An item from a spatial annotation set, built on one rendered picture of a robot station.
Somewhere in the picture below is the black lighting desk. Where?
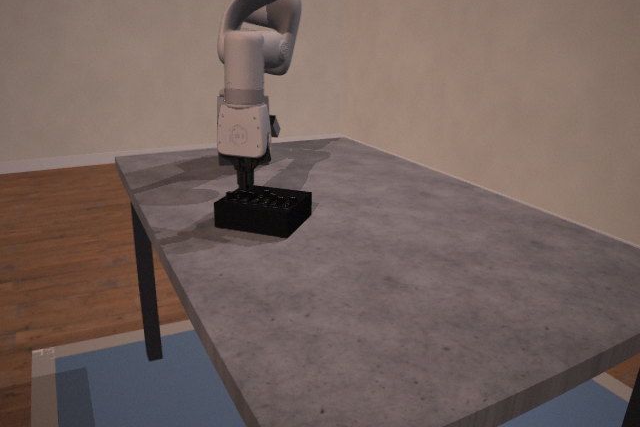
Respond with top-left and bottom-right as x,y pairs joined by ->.
214,185 -> 312,238

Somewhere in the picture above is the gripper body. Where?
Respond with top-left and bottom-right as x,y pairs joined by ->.
217,102 -> 272,158

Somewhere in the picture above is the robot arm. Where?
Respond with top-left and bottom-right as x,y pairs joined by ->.
217,0 -> 302,105

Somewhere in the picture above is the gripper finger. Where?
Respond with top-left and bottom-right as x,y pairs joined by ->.
242,142 -> 271,191
220,154 -> 245,190

